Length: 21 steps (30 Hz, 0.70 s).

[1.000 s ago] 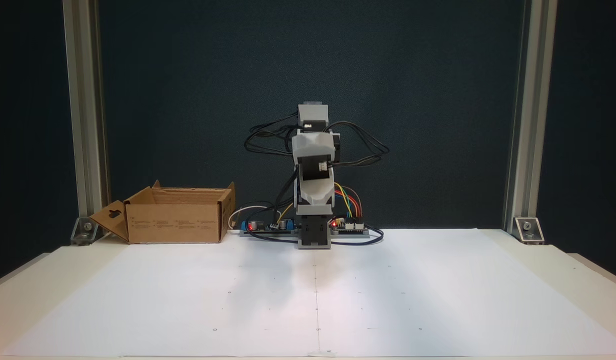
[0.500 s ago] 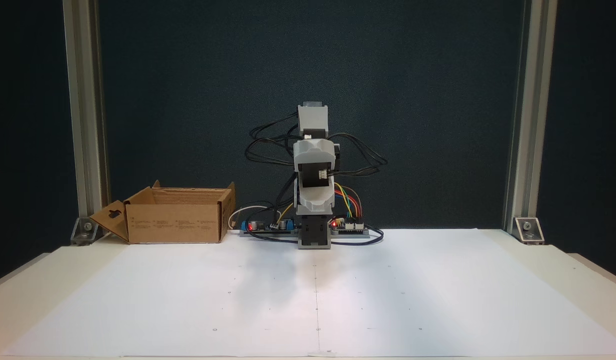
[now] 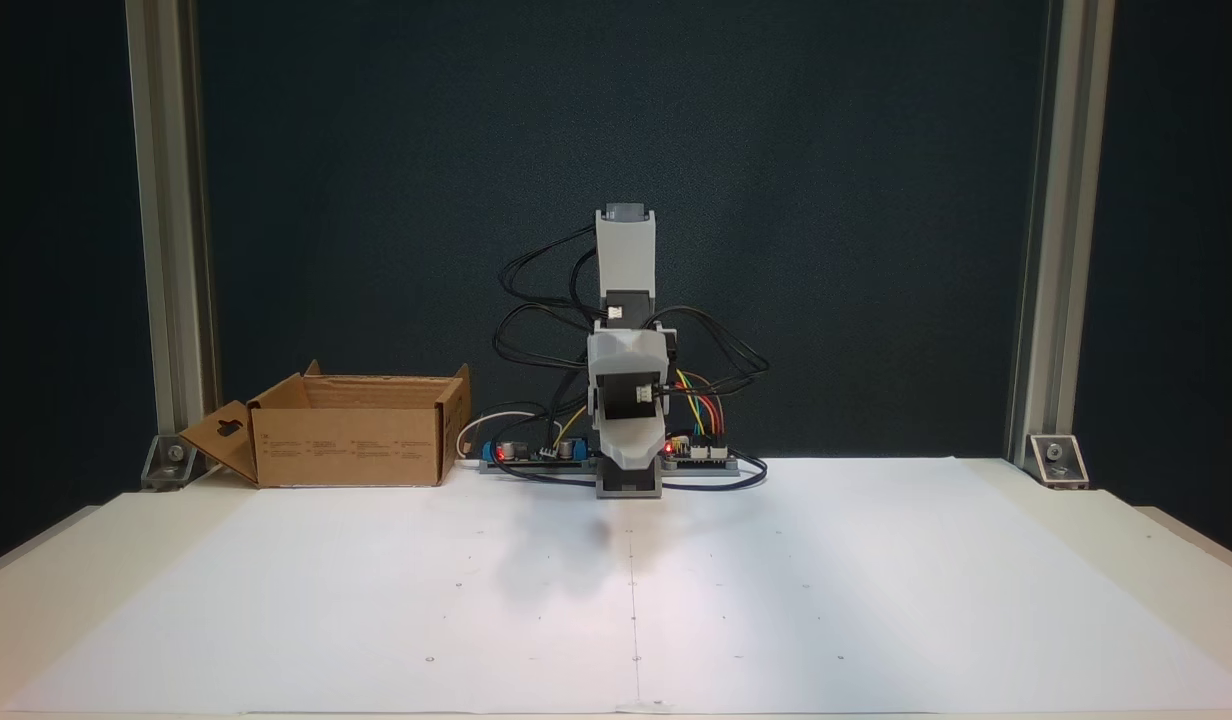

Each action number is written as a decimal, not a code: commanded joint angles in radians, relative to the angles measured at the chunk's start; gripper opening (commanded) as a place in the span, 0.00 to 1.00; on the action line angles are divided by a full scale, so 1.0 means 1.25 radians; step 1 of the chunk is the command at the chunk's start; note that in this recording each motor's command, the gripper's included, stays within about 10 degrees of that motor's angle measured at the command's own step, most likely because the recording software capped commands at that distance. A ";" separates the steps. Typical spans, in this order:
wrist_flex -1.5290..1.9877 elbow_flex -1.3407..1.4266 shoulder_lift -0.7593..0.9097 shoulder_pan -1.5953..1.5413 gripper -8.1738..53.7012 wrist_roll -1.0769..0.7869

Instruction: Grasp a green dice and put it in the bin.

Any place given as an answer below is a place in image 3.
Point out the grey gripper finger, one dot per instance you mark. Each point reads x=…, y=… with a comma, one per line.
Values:
x=654, y=440
x=623, y=445

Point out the brown cardboard box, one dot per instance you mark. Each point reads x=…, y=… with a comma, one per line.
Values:
x=346, y=445

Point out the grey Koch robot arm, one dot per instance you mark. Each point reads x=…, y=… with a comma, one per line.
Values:
x=626, y=260

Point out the metal corner bracket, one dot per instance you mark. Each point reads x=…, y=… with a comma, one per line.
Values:
x=1056, y=460
x=171, y=462

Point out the aluminium frame post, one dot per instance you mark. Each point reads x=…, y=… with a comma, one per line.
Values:
x=171, y=250
x=1061, y=250

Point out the circuit board with blue parts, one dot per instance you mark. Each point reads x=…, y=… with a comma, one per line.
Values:
x=521, y=452

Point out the large white paper sheet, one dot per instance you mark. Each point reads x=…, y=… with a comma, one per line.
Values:
x=476, y=620

